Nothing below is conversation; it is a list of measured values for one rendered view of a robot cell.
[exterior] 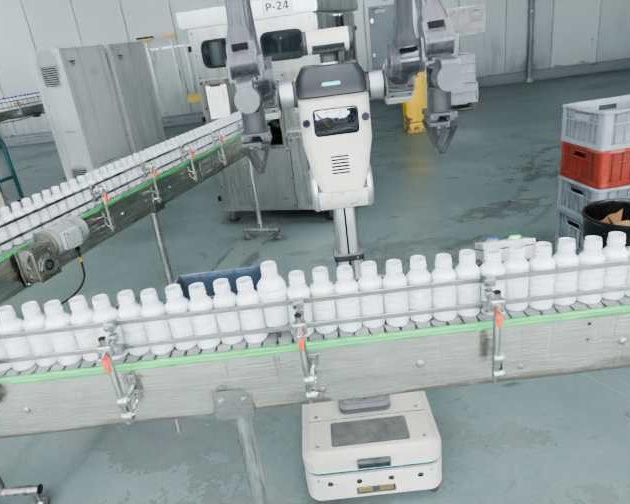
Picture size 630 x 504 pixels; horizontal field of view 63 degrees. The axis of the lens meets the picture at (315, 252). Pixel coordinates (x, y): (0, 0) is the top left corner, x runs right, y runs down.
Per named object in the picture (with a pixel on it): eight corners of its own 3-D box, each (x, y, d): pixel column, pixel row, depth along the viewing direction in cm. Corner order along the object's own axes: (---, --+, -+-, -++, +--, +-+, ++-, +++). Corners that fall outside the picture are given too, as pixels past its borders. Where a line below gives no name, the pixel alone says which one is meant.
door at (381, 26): (375, 101, 1263) (368, 6, 1182) (374, 100, 1272) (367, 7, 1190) (416, 96, 1261) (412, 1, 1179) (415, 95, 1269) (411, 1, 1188)
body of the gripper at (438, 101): (447, 113, 130) (447, 82, 127) (458, 119, 121) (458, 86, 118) (421, 116, 130) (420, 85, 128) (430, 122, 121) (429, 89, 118)
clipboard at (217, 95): (211, 119, 494) (204, 83, 482) (233, 117, 487) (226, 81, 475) (209, 120, 491) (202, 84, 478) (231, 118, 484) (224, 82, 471)
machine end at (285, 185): (273, 180, 674) (247, 13, 597) (371, 176, 634) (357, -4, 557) (218, 224, 535) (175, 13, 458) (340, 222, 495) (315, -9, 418)
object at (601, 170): (598, 190, 297) (602, 152, 289) (557, 174, 335) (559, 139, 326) (695, 174, 302) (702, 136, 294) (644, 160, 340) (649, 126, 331)
